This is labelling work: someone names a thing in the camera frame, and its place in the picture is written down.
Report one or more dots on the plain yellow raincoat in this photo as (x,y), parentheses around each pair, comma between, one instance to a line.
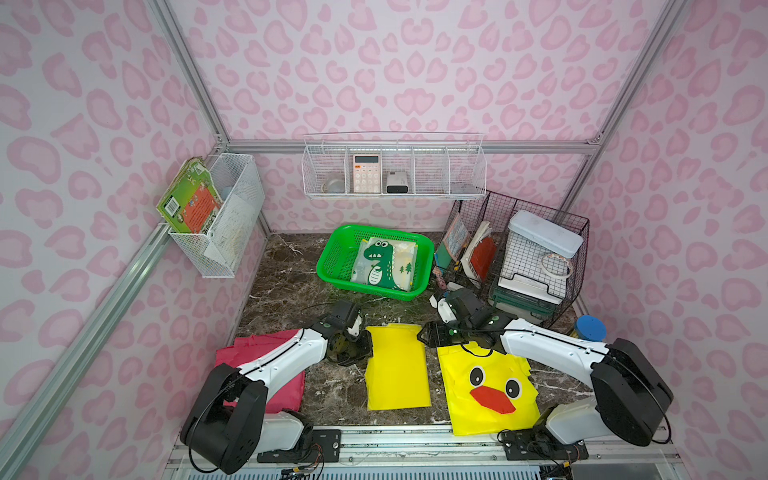
(396,374)

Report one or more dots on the colourful picture book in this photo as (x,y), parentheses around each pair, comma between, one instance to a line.
(455,239)

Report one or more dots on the blue lid clear jar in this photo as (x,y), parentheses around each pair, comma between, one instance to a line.
(589,328)

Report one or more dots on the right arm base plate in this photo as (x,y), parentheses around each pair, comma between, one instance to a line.
(539,445)

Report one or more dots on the white wire shelf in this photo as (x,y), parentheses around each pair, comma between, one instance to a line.
(438,164)

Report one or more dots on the green red book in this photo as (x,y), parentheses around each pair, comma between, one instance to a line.
(191,203)

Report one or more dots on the pink white calculator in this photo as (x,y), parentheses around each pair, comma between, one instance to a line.
(366,173)

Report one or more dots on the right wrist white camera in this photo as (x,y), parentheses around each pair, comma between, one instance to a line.
(445,311)

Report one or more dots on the wrist white camera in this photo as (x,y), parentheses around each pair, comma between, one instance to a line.
(445,311)
(354,329)

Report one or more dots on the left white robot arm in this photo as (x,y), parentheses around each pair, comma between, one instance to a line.
(229,424)

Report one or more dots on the white round dish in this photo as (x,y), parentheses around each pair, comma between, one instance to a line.
(334,184)

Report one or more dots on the green plastic basket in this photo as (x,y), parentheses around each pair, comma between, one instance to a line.
(338,258)

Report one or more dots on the white wire wall basket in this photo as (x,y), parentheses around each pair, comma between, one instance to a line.
(232,174)

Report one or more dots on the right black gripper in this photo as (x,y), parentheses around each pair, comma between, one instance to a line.
(432,334)

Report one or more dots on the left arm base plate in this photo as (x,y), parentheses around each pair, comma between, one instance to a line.
(323,444)

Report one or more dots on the yellow duck raincoat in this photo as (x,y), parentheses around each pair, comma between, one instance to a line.
(486,395)

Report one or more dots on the black wire organizer rack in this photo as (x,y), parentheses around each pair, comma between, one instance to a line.
(498,209)

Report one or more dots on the red white booklet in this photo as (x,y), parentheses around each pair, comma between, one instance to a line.
(479,254)

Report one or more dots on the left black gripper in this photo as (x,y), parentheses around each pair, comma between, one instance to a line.
(358,345)

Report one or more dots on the white paper sheet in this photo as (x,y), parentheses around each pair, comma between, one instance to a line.
(231,232)

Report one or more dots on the small grey white device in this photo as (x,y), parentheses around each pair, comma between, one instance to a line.
(396,182)

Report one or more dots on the white dinosaur raincoat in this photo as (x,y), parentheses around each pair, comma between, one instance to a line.
(385,263)

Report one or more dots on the white plastic lidded box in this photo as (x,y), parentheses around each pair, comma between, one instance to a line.
(539,258)

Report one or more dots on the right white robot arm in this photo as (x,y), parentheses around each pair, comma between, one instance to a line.
(629,398)

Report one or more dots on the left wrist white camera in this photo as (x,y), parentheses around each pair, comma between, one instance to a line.
(354,329)

